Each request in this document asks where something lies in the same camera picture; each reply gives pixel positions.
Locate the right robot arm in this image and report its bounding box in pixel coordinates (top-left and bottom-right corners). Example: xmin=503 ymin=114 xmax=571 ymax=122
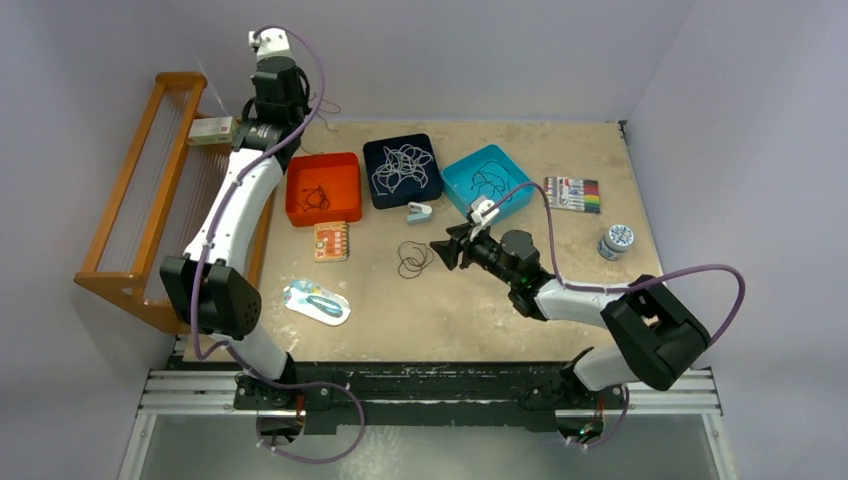
xmin=429 ymin=223 xmax=710 ymax=407

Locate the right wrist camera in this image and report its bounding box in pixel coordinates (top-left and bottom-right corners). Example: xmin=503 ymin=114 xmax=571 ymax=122
xmin=468 ymin=196 xmax=499 ymax=241

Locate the aluminium frame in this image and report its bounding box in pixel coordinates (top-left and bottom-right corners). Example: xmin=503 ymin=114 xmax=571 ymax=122
xmin=119 ymin=370 xmax=739 ymax=479

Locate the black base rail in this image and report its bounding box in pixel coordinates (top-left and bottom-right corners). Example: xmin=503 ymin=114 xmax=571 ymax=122
xmin=234 ymin=361 xmax=626 ymax=438

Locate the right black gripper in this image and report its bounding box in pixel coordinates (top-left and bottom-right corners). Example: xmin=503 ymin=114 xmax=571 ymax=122
xmin=430 ymin=221 xmax=518 ymax=287

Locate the scissors blister pack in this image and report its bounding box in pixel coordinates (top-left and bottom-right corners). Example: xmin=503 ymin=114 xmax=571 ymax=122
xmin=283 ymin=279 xmax=351 ymax=327

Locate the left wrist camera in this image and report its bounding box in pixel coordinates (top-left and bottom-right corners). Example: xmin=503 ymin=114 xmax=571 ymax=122
xmin=248 ymin=28 xmax=291 ymax=62

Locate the white cable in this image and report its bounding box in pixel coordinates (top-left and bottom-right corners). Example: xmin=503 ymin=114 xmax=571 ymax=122
xmin=369 ymin=162 xmax=405 ymax=197
xmin=390 ymin=144 xmax=439 ymax=193
xmin=380 ymin=142 xmax=425 ymax=177

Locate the dark blue tray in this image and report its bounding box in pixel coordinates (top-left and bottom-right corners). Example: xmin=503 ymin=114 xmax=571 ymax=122
xmin=363 ymin=133 xmax=443 ymax=209

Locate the light blue tray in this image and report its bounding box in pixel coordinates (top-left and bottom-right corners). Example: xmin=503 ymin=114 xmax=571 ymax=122
xmin=441 ymin=144 xmax=530 ymax=215

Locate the brown cable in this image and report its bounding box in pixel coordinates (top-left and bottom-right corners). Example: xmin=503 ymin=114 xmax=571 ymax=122
xmin=291 ymin=99 xmax=342 ymax=215

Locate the marker pen pack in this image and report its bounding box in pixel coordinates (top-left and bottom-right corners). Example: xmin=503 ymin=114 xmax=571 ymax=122
xmin=544 ymin=176 xmax=601 ymax=214

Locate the small white red box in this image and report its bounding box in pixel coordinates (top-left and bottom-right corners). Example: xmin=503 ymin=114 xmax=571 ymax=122
xmin=187 ymin=116 xmax=239 ymax=146

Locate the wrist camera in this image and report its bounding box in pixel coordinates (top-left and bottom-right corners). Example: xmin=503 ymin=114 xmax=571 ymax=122
xmin=248 ymin=28 xmax=291 ymax=62
xmin=468 ymin=196 xmax=499 ymax=241

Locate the black cable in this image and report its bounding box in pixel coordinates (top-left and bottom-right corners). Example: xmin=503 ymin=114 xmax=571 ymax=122
xmin=468 ymin=162 xmax=515 ymax=203

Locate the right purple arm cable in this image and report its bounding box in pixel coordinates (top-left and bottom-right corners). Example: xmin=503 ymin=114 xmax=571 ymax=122
xmin=486 ymin=182 xmax=747 ymax=452

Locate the orange notebook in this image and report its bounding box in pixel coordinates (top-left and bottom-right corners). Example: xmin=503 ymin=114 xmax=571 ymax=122
xmin=313 ymin=221 xmax=349 ymax=263

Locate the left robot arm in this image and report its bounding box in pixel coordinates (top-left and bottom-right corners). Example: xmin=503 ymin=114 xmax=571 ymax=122
xmin=159 ymin=56 xmax=311 ymax=409

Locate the orange tray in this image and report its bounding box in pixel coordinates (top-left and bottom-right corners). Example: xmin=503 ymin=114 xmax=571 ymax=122
xmin=284 ymin=152 xmax=363 ymax=227

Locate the cable pile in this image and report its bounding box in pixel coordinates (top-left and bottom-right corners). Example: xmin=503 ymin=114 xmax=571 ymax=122
xmin=396 ymin=240 xmax=436 ymax=280

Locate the wooden rack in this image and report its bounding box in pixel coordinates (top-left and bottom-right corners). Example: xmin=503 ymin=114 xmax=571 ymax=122
xmin=73 ymin=71 xmax=276 ymax=336

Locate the light blue stapler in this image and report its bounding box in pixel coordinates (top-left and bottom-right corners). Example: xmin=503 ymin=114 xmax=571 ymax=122
xmin=406 ymin=202 xmax=433 ymax=225

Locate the blue white round tin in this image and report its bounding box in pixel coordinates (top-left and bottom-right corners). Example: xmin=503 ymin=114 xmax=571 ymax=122
xmin=597 ymin=224 xmax=635 ymax=261

